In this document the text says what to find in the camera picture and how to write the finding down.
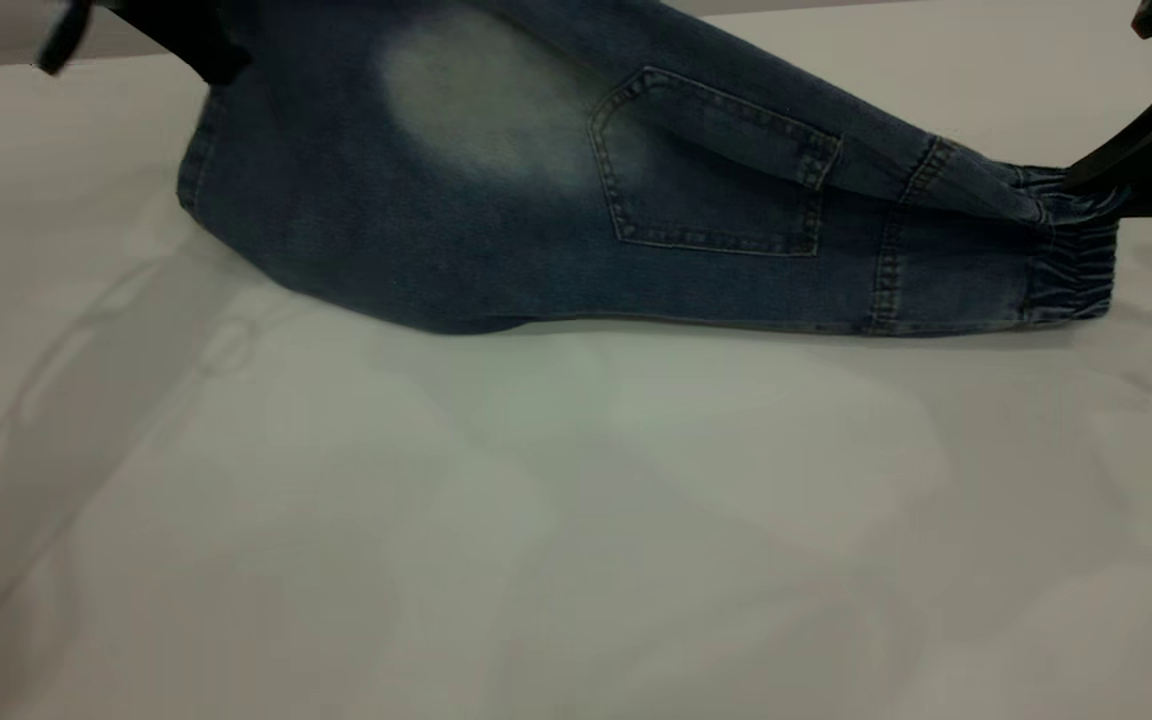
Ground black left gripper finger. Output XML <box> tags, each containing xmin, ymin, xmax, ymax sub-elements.
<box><xmin>101</xmin><ymin>0</ymin><xmax>253</xmax><ymax>87</ymax></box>

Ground blue denim kids jeans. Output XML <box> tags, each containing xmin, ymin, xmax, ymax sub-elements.
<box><xmin>176</xmin><ymin>0</ymin><xmax>1133</xmax><ymax>339</ymax></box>

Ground black cable with plug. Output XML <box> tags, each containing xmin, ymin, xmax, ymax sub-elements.
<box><xmin>35</xmin><ymin>0</ymin><xmax>99</xmax><ymax>77</ymax></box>

